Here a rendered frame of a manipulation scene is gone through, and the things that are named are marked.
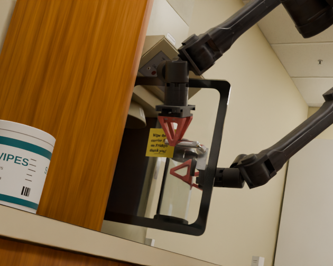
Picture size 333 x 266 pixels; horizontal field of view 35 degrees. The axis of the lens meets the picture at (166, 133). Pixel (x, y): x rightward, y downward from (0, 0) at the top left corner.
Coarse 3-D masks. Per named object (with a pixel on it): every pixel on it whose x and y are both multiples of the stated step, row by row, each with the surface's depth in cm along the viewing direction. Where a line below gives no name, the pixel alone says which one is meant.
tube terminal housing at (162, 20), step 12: (156, 0) 160; (156, 12) 160; (168, 12) 166; (156, 24) 160; (168, 24) 167; (180, 24) 174; (180, 36) 174; (108, 228) 144; (120, 228) 149; (132, 228) 154; (144, 228) 161; (132, 240) 155; (144, 240) 161
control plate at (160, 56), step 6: (156, 54) 146; (162, 54) 147; (150, 60) 146; (156, 60) 147; (162, 60) 149; (144, 66) 147; (150, 66) 148; (156, 66) 149; (144, 72) 149; (150, 72) 150
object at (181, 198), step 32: (160, 96) 138; (192, 96) 135; (224, 96) 131; (128, 128) 139; (160, 128) 135; (192, 128) 132; (128, 160) 136; (160, 160) 132; (192, 160) 129; (128, 192) 133; (160, 192) 130; (192, 192) 126; (160, 224) 127; (192, 224) 124
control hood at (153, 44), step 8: (152, 40) 144; (160, 40) 143; (168, 40) 144; (144, 48) 144; (152, 48) 143; (160, 48) 144; (168, 48) 146; (176, 48) 148; (144, 56) 144; (152, 56) 145; (168, 56) 149; (144, 64) 146; (192, 72) 160
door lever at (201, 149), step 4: (164, 140) 128; (180, 140) 126; (184, 140) 126; (188, 140) 126; (168, 144) 128; (180, 144) 126; (184, 144) 126; (188, 144) 125; (192, 144) 125; (196, 144) 124; (196, 148) 129; (200, 148) 127; (204, 148) 129; (200, 152) 129; (204, 152) 128
